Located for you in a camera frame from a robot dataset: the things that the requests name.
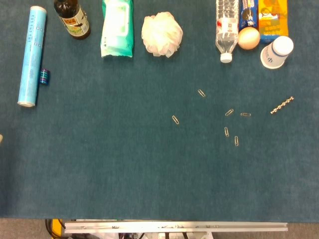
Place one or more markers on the aluminium profile rail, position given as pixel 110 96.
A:
pixel 174 227

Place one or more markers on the clear plastic water bottle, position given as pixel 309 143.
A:
pixel 226 32

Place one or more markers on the blue cookie pack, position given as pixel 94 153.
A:
pixel 248 13

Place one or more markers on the teal felt table cover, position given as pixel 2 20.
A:
pixel 124 161

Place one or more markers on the blue cling film roll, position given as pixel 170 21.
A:
pixel 32 57

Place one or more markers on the white paper cup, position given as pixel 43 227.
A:
pixel 275 53

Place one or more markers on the beige egg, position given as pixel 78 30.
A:
pixel 248 38

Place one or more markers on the dark brown sauce bottle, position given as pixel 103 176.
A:
pixel 74 21

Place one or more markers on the silver paper clip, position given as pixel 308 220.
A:
pixel 175 120
pixel 245 114
pixel 236 141
pixel 201 93
pixel 226 131
pixel 229 112

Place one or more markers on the orange yellow snack box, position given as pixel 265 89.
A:
pixel 273 22

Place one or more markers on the green wet wipes pack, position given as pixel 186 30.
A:
pixel 116 30

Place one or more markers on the white mesh bath sponge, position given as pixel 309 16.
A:
pixel 162 35

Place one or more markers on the yellow frame part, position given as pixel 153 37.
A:
pixel 57 226

